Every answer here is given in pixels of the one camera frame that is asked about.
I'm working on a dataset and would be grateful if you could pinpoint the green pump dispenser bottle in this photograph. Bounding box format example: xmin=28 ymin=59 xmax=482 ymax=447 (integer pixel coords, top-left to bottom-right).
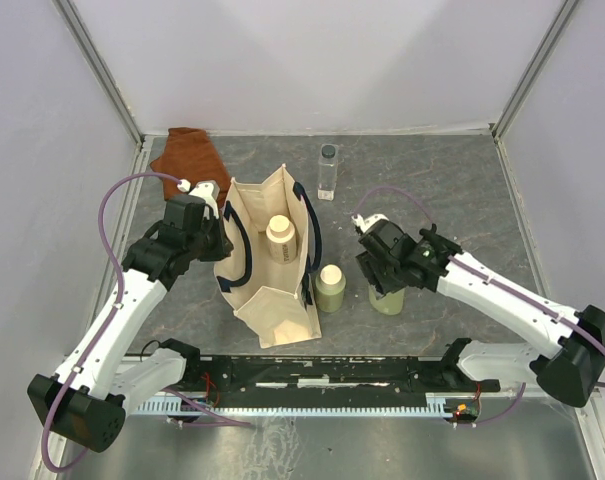
xmin=368 ymin=286 xmax=405 ymax=316

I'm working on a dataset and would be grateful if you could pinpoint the green bottle round cap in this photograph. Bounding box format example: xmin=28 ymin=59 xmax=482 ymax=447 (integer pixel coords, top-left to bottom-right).
xmin=315 ymin=264 xmax=346 ymax=313

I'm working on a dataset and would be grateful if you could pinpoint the cream canvas tote bag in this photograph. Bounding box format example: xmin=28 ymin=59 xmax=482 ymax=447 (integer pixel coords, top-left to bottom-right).
xmin=214 ymin=165 xmax=322 ymax=348

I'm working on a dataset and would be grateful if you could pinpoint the cream lotion bottle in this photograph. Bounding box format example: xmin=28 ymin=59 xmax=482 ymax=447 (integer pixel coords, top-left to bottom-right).
xmin=266 ymin=215 xmax=297 ymax=265

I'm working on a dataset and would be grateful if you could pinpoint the clear bottle black cap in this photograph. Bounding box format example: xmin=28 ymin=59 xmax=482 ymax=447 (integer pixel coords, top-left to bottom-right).
xmin=317 ymin=144 xmax=338 ymax=201

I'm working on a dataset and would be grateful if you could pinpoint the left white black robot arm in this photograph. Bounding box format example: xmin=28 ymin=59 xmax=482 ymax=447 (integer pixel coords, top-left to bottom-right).
xmin=27 ymin=182 xmax=233 ymax=452

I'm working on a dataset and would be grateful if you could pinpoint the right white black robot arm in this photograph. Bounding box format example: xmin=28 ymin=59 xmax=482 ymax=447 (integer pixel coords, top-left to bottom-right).
xmin=352 ymin=214 xmax=605 ymax=408

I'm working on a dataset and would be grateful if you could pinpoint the brown folded cloth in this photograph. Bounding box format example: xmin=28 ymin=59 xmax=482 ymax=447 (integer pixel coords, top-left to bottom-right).
xmin=150 ymin=127 xmax=231 ymax=208

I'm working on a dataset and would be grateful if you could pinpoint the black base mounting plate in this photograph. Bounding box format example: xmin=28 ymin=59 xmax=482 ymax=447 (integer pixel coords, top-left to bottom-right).
xmin=178 ymin=355 xmax=500 ymax=406

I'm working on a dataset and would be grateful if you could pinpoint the small green circuit board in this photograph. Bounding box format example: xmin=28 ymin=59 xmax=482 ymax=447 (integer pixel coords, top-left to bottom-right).
xmin=452 ymin=403 xmax=480 ymax=418

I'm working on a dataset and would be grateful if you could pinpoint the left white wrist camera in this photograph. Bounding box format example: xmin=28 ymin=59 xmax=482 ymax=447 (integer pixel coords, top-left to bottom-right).
xmin=177 ymin=179 xmax=220 ymax=218

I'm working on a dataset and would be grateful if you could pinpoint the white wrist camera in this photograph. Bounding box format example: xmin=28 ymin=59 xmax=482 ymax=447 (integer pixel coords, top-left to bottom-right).
xmin=177 ymin=179 xmax=220 ymax=218
xmin=351 ymin=214 xmax=388 ymax=236

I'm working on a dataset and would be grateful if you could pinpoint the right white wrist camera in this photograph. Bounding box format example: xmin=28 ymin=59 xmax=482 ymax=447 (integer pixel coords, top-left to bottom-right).
xmin=351 ymin=214 xmax=388 ymax=236

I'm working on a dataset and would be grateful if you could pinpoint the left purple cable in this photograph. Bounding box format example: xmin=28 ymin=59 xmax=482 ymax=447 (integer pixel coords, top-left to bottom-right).
xmin=40 ymin=172 xmax=183 ymax=474

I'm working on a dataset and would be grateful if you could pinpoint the purple cable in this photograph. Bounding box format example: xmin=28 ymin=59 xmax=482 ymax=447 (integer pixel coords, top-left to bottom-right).
xmin=40 ymin=172 xmax=183 ymax=474
xmin=354 ymin=186 xmax=605 ymax=389

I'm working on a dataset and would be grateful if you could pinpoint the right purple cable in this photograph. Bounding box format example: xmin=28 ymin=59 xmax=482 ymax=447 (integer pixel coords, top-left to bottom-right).
xmin=354 ymin=186 xmax=605 ymax=389

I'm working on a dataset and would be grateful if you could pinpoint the white slotted cable duct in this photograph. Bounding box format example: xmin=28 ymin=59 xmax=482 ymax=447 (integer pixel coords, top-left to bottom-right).
xmin=131 ymin=392 xmax=483 ymax=416

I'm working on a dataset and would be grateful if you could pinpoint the left aluminium frame post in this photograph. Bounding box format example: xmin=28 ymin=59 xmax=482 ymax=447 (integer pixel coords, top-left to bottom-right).
xmin=52 ymin=0 xmax=144 ymax=144

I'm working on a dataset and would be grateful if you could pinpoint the aluminium frame post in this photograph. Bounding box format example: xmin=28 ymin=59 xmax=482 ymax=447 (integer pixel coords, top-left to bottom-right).
xmin=491 ymin=0 xmax=582 ymax=141
xmin=52 ymin=0 xmax=144 ymax=144

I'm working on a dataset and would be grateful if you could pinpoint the right aluminium frame post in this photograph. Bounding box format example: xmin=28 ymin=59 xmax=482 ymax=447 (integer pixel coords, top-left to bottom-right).
xmin=491 ymin=0 xmax=582 ymax=141

